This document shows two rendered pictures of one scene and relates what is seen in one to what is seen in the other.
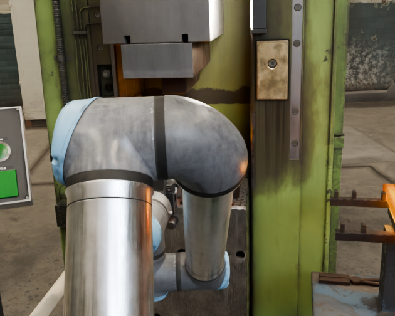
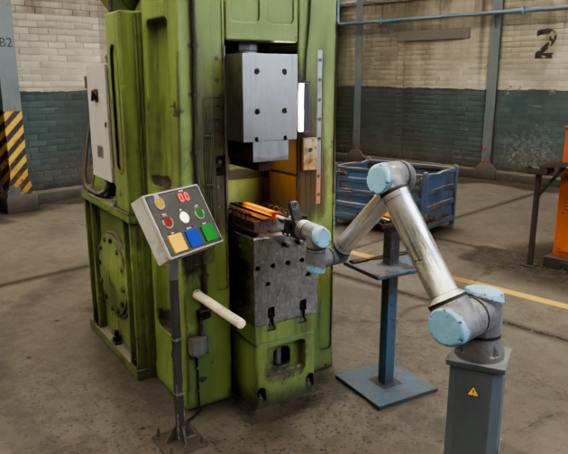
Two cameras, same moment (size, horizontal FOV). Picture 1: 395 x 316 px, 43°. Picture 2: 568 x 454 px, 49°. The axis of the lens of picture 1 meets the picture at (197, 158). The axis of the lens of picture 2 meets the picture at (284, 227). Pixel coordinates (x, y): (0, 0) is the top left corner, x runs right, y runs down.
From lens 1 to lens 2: 2.18 m
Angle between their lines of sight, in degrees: 40
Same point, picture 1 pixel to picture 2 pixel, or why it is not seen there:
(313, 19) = (325, 125)
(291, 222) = not seen: hidden behind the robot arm
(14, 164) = (208, 220)
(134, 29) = (261, 133)
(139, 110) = (401, 165)
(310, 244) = not seen: hidden behind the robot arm
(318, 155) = (328, 200)
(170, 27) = (278, 131)
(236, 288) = (313, 278)
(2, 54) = not seen: outside the picture
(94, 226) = (409, 200)
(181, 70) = (282, 156)
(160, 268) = (326, 254)
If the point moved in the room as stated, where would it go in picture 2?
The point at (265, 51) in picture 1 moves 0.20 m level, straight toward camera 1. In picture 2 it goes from (307, 143) to (331, 147)
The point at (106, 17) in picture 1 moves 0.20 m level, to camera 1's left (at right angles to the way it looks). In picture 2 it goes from (246, 126) to (210, 129)
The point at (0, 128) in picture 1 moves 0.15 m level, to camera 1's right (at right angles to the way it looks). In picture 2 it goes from (194, 198) to (223, 195)
